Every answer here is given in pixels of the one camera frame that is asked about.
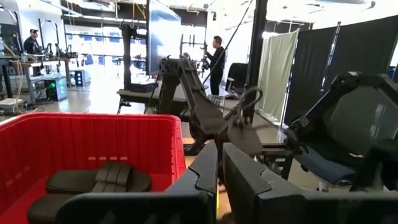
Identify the black office chair blue seat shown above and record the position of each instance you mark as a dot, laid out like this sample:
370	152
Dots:
326	165

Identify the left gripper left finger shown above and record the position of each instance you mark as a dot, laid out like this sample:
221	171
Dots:
140	208

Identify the black structural pillar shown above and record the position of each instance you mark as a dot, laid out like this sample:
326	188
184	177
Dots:
258	46

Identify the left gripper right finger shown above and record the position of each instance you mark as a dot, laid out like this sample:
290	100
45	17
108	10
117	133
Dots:
280	208

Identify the large dark display screen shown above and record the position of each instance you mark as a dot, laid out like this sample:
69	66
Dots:
163	37

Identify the black fabric partition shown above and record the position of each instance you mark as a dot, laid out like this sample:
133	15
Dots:
311	62

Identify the black table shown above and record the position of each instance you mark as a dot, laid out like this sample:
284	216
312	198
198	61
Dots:
140	93

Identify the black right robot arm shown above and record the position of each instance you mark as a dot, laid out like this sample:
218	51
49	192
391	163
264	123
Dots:
199	105

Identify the computer tower green light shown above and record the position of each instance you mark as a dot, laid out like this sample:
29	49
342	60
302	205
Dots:
56	88

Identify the black banded slide sandal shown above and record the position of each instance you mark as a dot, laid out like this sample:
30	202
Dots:
71	182
43	208

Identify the pale green curtain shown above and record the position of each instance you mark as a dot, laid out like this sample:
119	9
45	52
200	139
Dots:
276	71

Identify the person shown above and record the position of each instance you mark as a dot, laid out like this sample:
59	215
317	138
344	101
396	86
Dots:
31	45
217	62

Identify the cluttered workbench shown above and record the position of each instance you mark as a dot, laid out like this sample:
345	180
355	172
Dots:
34	63

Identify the black upright post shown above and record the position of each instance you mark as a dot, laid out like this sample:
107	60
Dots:
126	56

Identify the red plastic bin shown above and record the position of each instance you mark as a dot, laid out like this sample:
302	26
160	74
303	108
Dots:
93	140

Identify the thin black slanted pole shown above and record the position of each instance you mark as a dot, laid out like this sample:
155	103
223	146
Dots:
227	42

